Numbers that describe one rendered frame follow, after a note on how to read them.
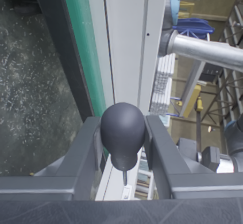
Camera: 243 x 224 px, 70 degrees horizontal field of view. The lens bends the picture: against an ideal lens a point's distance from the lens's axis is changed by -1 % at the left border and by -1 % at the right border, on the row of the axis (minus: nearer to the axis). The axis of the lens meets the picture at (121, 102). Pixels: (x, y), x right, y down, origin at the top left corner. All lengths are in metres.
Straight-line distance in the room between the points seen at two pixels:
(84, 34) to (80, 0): 0.03
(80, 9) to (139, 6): 0.06
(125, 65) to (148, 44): 0.05
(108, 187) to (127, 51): 0.30
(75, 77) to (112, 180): 0.27
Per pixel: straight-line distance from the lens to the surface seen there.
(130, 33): 0.22
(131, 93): 0.29
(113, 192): 0.42
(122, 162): 0.17
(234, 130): 0.63
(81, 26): 0.19
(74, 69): 0.22
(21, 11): 1.30
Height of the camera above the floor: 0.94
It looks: 10 degrees down
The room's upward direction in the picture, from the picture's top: 100 degrees clockwise
